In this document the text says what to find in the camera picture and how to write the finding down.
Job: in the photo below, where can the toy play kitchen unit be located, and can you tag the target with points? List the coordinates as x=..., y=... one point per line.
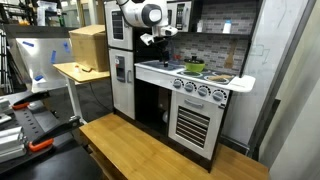
x=182, y=107

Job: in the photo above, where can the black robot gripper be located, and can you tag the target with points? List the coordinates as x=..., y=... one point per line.
x=159, y=42

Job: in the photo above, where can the wooden bench platform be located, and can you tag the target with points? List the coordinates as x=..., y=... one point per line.
x=128, y=153

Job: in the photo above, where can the black glass pot lid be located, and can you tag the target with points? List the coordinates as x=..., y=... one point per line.
x=194, y=60

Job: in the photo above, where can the hanging wooden spoon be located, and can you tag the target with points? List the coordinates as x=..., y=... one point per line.
x=229, y=60

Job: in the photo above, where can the black orange bar clamp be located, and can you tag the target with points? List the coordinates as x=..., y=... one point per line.
x=47, y=138

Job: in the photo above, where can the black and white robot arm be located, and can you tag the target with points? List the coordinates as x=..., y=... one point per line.
x=148, y=14

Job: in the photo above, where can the white whiteboard panel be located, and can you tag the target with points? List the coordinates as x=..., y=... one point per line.
x=277, y=24

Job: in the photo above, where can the light wooden side table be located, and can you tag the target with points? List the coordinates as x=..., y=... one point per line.
x=76, y=74

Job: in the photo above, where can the green toy pot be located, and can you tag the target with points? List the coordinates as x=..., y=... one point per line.
x=194, y=67

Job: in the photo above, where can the wooden spatula toy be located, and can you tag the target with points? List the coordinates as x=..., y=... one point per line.
x=212, y=78

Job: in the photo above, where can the brown cardboard box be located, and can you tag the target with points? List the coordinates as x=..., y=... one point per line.
x=89, y=47

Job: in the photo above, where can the white bottle on shelf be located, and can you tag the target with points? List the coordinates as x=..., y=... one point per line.
x=227, y=27

